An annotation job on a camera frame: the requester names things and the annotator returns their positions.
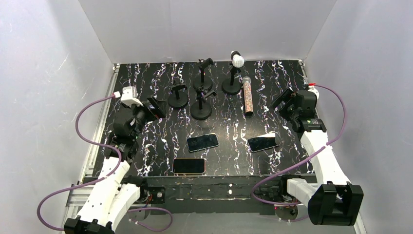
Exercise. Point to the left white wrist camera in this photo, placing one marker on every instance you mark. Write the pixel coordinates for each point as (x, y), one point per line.
(129, 97)

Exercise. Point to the black phone stand front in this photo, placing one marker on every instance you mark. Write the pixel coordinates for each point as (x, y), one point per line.
(201, 110)

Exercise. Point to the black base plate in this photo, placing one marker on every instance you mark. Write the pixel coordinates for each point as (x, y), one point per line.
(206, 194)

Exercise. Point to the black phone stand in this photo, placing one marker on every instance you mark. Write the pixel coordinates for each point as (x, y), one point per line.
(201, 110)
(178, 99)

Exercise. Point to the aluminium frame rail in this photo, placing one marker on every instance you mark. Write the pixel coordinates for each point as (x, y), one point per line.
(88, 167)

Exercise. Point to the glitter microphone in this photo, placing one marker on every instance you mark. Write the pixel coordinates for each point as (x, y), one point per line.
(248, 102)

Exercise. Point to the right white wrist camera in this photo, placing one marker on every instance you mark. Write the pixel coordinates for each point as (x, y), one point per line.
(311, 87)

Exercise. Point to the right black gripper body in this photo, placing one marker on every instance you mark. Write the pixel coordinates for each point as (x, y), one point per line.
(288, 106)

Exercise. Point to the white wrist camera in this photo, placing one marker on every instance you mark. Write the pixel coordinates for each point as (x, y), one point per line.
(129, 97)
(311, 87)

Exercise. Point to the black phone silver edge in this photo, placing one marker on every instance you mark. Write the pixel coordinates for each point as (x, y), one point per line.
(263, 142)

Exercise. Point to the black microphone stand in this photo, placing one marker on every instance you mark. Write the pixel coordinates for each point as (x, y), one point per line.
(232, 86)

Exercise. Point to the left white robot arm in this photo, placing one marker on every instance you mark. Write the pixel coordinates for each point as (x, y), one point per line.
(113, 193)

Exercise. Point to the black stand back middle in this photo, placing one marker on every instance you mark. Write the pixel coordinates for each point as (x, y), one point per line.
(203, 83)

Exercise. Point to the black phone blue edge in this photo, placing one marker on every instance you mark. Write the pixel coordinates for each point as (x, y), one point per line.
(202, 142)

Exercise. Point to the black phone stand left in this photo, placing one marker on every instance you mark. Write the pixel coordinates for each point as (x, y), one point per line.
(178, 99)

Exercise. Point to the white microphone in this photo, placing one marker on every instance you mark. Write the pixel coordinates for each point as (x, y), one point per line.
(237, 60)

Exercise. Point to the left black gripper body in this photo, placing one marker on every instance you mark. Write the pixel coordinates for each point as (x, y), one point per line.
(149, 110)

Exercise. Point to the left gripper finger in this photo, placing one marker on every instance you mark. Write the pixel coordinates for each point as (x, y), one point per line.
(162, 106)
(152, 110)

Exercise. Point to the black phone pink edge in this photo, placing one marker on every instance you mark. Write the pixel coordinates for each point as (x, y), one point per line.
(189, 166)

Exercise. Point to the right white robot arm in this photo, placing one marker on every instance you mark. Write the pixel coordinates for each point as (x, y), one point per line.
(336, 201)

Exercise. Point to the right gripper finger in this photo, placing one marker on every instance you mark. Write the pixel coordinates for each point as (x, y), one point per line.
(277, 103)
(285, 110)

